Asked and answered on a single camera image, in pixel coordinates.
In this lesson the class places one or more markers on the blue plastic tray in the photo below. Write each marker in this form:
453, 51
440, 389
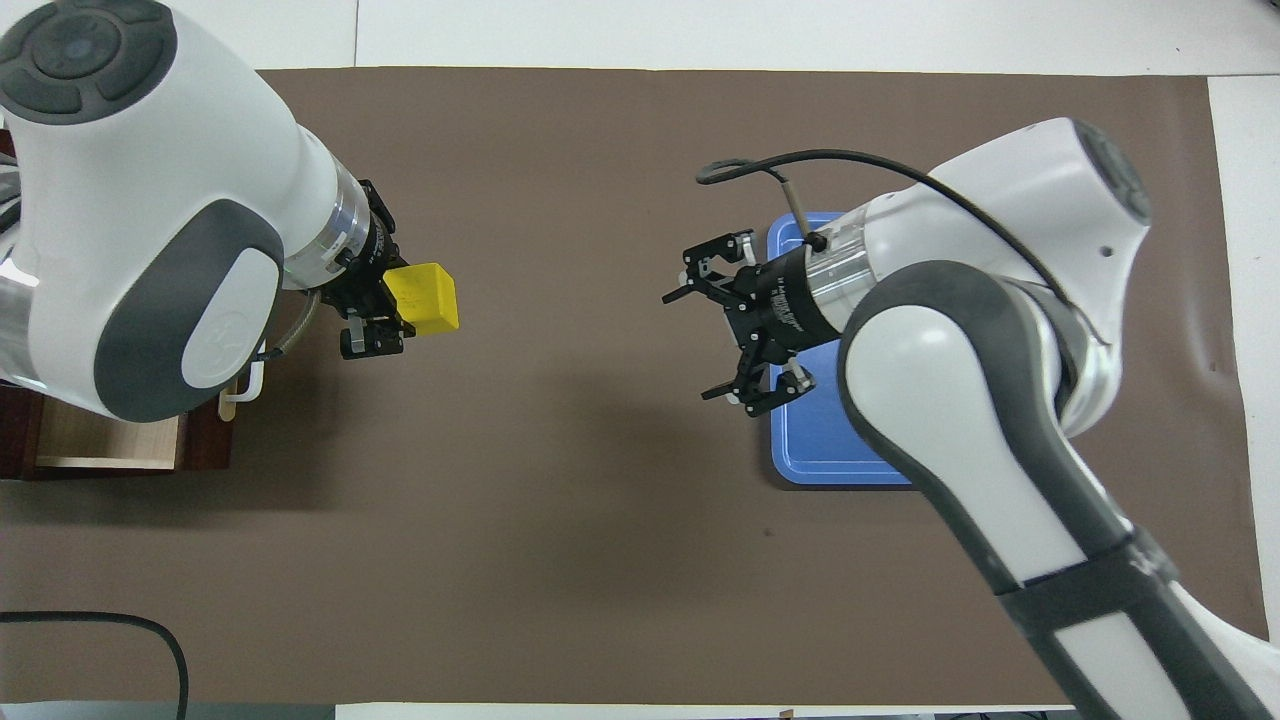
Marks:
810, 450

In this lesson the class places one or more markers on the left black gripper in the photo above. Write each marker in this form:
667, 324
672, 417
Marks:
362, 270

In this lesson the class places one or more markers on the yellow cube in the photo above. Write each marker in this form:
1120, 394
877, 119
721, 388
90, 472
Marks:
425, 300

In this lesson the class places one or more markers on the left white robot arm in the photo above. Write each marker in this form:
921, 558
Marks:
150, 200

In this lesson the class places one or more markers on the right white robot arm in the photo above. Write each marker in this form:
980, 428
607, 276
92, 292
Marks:
1000, 380

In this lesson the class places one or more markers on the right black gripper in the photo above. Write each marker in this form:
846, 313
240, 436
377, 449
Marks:
790, 305

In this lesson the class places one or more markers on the brown table mat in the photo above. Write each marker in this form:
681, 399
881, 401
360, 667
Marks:
560, 520

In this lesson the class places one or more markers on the dark wooden cabinet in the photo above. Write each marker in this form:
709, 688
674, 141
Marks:
15, 440

